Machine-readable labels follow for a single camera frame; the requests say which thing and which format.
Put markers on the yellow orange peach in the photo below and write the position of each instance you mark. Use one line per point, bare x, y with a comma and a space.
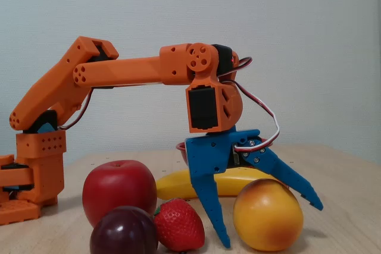
268, 215

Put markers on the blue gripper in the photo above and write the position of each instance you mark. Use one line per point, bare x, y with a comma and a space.
209, 154

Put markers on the red speckled bowl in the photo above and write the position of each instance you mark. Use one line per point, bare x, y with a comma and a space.
181, 150

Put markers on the dark purple plum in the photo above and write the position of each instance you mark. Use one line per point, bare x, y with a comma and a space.
122, 233

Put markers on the red strawberry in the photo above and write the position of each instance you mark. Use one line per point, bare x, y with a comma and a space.
178, 224

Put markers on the red apple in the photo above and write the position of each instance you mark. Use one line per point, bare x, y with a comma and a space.
119, 185

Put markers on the yellow banana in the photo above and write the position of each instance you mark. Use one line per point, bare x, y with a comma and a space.
172, 185

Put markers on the orange robot base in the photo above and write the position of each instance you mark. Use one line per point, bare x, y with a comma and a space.
18, 212

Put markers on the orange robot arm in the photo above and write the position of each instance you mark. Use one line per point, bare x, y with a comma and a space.
128, 69

